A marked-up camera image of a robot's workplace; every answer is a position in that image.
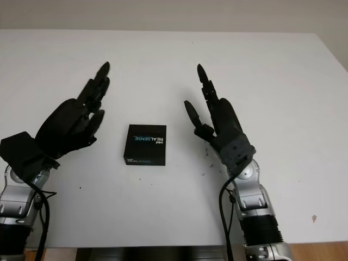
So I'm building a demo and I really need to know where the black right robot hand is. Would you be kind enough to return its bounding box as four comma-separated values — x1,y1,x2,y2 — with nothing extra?
183,64,245,149

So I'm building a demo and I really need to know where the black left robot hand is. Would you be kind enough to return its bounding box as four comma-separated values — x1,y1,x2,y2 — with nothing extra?
34,61,111,160

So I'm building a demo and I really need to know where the black RealSense box lid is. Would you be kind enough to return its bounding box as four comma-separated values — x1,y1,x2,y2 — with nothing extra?
122,124,167,166

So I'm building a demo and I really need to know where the dark grey robot body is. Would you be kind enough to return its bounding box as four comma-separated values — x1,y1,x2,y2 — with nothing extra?
76,246,231,261

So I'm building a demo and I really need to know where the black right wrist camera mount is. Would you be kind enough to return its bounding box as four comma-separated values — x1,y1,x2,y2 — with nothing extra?
213,133,257,175

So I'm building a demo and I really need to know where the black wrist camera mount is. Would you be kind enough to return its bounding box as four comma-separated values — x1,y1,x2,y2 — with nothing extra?
0,131,61,181
213,133,257,175

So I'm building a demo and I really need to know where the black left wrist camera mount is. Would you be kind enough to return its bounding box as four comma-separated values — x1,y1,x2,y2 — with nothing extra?
0,131,61,181

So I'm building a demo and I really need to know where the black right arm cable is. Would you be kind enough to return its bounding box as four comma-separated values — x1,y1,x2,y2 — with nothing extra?
219,176,237,261

